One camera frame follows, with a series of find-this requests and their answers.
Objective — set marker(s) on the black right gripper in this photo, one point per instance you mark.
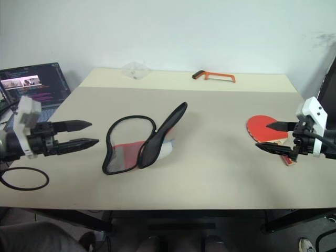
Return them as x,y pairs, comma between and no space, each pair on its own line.
302,143

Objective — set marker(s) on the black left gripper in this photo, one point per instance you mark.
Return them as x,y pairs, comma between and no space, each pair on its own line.
42,139

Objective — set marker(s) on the red table tennis paddle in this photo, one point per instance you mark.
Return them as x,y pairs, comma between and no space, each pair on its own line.
258,127

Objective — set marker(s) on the black mesh paddle case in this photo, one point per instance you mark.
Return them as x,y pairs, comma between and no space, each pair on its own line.
155,141

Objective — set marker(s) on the open laptop computer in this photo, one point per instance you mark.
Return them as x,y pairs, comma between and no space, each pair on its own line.
39,86

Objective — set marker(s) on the clear plastic bag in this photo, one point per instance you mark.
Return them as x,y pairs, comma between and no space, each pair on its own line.
135,71

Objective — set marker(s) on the dark shoe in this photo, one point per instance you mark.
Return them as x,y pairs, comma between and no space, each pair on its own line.
88,241

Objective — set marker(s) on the grey trouser leg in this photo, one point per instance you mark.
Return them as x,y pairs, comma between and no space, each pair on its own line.
34,239

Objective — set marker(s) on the white sneaker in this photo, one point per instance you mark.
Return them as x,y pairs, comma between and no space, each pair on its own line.
306,245

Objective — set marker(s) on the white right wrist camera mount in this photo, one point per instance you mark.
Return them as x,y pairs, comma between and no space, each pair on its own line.
312,109

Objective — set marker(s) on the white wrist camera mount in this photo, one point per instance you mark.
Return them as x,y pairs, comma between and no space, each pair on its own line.
27,113
312,109

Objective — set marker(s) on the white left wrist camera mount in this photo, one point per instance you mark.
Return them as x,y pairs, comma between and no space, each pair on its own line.
27,113

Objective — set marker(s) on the orange hacksaw frame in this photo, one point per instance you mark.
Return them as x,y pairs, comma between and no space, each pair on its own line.
220,76

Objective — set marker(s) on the black table frame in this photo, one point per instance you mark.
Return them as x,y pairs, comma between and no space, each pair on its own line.
183,214

